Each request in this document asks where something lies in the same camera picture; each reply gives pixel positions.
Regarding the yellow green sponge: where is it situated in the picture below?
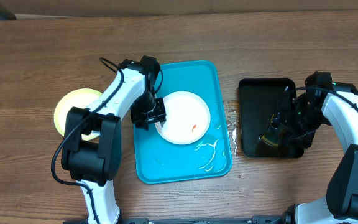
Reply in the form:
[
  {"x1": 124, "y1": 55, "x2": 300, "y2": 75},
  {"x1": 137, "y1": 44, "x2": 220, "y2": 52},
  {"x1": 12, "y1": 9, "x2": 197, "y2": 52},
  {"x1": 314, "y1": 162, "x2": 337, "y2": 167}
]
[{"x1": 260, "y1": 125, "x2": 287, "y2": 147}]

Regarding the white plate top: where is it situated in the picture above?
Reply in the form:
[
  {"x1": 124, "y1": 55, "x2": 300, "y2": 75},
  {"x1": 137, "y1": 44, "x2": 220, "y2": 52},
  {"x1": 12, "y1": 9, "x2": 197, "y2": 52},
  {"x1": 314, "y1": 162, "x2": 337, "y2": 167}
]
[{"x1": 155, "y1": 91, "x2": 211, "y2": 145}]

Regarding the yellow plate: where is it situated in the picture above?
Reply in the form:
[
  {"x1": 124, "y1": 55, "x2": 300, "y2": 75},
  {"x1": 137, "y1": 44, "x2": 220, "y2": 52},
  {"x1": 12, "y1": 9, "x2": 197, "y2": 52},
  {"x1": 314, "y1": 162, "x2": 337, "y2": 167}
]
[{"x1": 53, "y1": 88, "x2": 102, "y2": 136}]

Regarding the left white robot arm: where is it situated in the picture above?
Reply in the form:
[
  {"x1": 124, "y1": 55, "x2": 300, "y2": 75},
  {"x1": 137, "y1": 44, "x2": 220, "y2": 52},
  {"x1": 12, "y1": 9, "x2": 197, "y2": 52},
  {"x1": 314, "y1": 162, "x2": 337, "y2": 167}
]
[{"x1": 51, "y1": 55, "x2": 166, "y2": 223}]

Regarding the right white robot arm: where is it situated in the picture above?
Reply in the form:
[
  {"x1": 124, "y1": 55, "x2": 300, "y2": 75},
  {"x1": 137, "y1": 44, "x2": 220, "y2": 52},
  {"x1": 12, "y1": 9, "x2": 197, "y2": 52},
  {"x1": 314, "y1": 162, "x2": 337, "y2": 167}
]
[{"x1": 261, "y1": 82, "x2": 358, "y2": 223}]

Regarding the black water tray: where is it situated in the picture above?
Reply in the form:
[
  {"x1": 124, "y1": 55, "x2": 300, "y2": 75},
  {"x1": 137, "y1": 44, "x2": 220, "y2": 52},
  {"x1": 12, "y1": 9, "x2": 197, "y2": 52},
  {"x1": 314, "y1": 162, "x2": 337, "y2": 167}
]
[{"x1": 238, "y1": 78, "x2": 304, "y2": 159}]

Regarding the teal plastic tray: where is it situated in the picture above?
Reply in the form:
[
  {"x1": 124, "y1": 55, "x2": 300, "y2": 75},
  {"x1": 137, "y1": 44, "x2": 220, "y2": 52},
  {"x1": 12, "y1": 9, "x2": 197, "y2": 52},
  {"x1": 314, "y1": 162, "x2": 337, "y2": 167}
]
[{"x1": 134, "y1": 60, "x2": 232, "y2": 184}]

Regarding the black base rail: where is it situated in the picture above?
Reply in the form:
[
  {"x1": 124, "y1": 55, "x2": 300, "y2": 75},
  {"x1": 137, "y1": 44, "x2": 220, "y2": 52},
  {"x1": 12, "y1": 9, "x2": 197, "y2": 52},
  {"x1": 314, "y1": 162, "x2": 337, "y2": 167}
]
[{"x1": 63, "y1": 215, "x2": 291, "y2": 224}]

